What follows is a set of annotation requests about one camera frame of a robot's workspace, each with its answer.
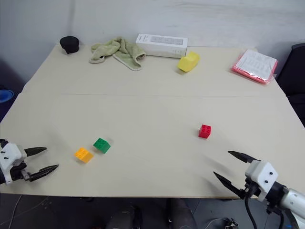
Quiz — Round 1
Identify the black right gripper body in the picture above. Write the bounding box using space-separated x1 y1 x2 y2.
240 177 262 199

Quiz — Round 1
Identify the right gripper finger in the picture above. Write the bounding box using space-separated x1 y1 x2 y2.
213 171 246 199
228 150 262 165

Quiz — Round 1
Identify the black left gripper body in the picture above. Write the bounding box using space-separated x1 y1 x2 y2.
9 161 31 183

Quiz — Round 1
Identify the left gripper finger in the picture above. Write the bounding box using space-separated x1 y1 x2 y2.
23 146 48 157
28 164 60 183

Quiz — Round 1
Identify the yellow toy brick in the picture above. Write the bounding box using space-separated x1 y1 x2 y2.
74 147 94 164

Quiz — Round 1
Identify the red toy brick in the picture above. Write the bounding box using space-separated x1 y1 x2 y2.
198 124 213 139

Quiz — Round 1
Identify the green toy brick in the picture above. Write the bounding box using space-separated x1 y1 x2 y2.
92 137 112 155

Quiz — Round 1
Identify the blue round container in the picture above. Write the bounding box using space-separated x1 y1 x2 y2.
0 89 14 104

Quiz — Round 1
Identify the pink bagged paper stack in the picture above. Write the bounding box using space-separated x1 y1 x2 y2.
230 49 279 85

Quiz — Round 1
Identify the black chair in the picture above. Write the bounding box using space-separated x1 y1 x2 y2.
276 42 305 120

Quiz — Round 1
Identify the yellow sponge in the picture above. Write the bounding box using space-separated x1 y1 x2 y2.
178 51 201 73

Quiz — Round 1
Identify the black round cap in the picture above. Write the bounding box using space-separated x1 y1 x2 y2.
59 36 81 55

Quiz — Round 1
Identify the green towel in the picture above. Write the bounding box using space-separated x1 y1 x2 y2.
89 36 147 72

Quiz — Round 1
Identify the white cardboard box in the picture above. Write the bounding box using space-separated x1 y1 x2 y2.
135 33 189 59

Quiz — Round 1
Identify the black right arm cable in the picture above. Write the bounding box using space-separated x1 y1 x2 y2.
244 188 286 229

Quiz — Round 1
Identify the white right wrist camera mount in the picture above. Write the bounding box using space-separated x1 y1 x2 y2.
244 159 279 202

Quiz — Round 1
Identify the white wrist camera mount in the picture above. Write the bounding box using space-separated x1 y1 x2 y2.
244 159 279 202
0 143 27 186

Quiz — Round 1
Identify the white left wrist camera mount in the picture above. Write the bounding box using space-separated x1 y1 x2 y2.
0 143 27 186

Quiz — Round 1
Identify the grey floor cable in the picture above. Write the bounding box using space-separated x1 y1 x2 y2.
4 194 24 229

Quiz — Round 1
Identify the white floor cable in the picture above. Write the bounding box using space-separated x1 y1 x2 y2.
204 216 231 229

